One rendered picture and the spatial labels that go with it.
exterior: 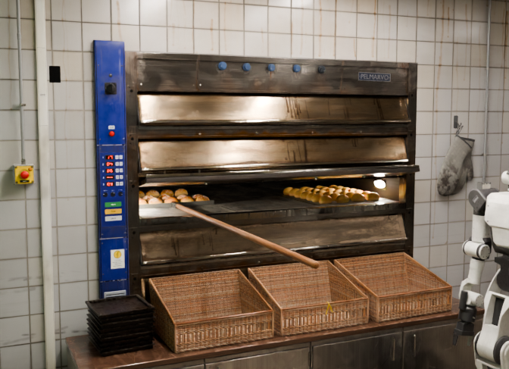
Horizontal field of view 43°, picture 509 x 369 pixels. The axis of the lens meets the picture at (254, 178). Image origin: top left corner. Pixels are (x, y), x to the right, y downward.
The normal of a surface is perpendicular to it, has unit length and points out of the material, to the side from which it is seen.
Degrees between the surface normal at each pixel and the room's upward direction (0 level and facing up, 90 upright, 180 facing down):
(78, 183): 90
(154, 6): 90
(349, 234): 70
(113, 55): 90
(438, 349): 88
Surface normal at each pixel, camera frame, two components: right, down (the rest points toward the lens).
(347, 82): 0.40, 0.12
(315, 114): 0.38, -0.26
